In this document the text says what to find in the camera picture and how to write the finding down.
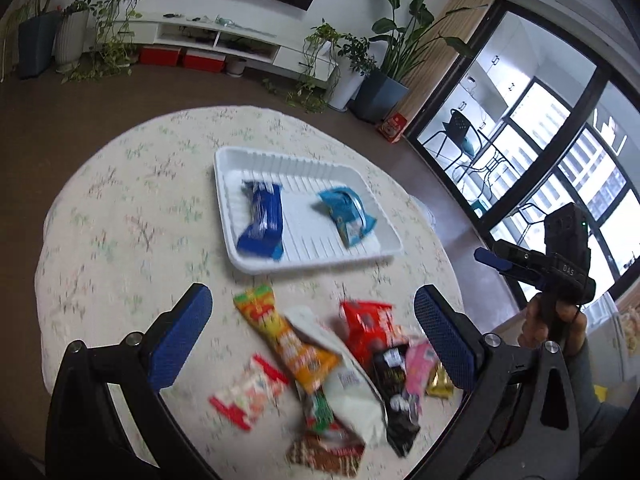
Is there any black snack packet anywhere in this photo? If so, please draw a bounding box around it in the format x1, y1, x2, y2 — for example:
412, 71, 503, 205
372, 342, 423, 458

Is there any orange snack packet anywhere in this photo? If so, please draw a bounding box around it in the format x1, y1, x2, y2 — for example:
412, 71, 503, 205
233, 285, 343, 393

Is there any balcony glass table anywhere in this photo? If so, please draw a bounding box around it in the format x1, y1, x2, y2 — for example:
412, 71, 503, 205
452, 147, 516, 196

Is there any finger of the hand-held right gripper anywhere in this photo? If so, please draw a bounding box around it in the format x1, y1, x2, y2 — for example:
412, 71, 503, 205
473, 246, 516, 275

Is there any black framed glass door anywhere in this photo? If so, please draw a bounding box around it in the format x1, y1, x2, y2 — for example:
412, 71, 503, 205
405, 0, 640, 311

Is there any white clear snack packet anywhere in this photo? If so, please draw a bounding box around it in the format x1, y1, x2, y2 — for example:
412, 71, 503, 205
285, 305, 388, 446

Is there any white television cabinet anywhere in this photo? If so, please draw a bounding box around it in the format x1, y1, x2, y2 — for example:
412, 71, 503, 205
117, 15, 341, 83

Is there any trailing plant in white pot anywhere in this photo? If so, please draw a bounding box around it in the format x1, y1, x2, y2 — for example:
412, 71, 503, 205
265, 20, 376, 111

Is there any trailing green plant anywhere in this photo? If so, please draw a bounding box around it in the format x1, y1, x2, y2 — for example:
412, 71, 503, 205
62, 0, 146, 83

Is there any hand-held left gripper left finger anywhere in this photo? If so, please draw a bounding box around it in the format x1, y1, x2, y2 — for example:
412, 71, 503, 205
45, 282, 221, 480

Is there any person's right hand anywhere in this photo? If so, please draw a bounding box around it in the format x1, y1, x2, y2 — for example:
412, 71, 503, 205
517, 292, 586, 357

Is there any green snack packet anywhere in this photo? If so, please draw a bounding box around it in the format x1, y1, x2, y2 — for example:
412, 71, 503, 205
300, 390, 351, 441

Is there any tall plant in grey-blue pot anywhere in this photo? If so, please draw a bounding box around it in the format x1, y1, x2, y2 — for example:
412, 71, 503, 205
5, 0, 76, 78

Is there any dark blue snack packet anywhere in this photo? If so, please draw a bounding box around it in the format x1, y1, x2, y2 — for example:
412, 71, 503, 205
236, 180, 286, 262

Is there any white plastic tray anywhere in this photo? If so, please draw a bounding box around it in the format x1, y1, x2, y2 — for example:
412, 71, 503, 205
214, 146, 403, 275

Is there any light blue snack packet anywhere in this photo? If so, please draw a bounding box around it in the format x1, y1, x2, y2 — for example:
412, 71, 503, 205
316, 186, 377, 248

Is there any black balcony chair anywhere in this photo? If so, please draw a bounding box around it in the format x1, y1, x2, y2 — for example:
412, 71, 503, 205
425, 107, 481, 158

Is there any person's right forearm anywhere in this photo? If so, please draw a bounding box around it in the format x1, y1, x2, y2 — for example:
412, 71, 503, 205
562, 327, 636, 461

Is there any plant in white ribbed pot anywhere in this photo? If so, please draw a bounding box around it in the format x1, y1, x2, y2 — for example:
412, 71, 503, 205
52, 0, 93, 73

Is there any big-leaf plant in blue pot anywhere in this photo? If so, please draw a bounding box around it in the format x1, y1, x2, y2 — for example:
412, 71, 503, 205
350, 0, 488, 123

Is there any red storage box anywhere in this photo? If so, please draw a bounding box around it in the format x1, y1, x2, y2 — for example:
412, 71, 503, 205
139, 45, 182, 67
182, 50, 226, 72

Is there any pink snack packet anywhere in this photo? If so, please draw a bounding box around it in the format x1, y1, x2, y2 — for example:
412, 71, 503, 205
402, 340, 438, 411

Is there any red white snack packet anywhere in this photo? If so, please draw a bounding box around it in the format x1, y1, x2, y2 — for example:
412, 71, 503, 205
209, 354, 291, 432

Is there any small gold snack packet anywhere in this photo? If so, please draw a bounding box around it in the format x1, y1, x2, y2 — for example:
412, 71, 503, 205
426, 364, 455, 398

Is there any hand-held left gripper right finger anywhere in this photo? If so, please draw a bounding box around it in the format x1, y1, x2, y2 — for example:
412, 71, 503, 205
414, 284, 601, 480

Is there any red bag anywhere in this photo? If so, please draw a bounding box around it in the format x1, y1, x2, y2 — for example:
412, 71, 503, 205
377, 112, 407, 145

